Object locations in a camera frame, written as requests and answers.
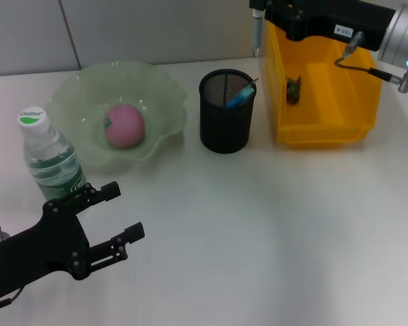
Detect green plastic wrapper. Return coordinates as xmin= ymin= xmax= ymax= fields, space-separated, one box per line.
xmin=285 ymin=75 xmax=304 ymax=105

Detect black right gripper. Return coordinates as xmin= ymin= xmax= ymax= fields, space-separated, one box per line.
xmin=249 ymin=0 xmax=398 ymax=52

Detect black mesh pen holder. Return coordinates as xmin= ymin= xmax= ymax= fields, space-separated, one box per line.
xmin=199 ymin=69 xmax=258 ymax=154

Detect blue scissors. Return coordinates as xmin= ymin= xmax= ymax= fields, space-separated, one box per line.
xmin=226 ymin=85 xmax=256 ymax=109

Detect pink toy peach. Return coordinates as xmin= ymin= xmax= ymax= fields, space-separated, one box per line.
xmin=103 ymin=103 xmax=146 ymax=149

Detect right gripper cable with plugs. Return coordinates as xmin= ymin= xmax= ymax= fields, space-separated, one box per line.
xmin=334 ymin=30 xmax=408 ymax=94

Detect yellow plastic bin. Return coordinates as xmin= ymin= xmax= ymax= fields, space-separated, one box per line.
xmin=265 ymin=9 xmax=384 ymax=150

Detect silver grey pen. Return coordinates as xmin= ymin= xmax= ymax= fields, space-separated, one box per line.
xmin=251 ymin=8 xmax=264 ymax=58

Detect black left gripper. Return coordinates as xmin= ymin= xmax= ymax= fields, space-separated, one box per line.
xmin=0 ymin=181 xmax=147 ymax=300

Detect clear green-label water bottle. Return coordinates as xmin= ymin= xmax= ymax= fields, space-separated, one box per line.
xmin=17 ymin=107 xmax=88 ymax=202

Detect green glass fruit bowl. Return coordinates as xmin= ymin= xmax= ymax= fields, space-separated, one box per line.
xmin=47 ymin=60 xmax=190 ymax=176

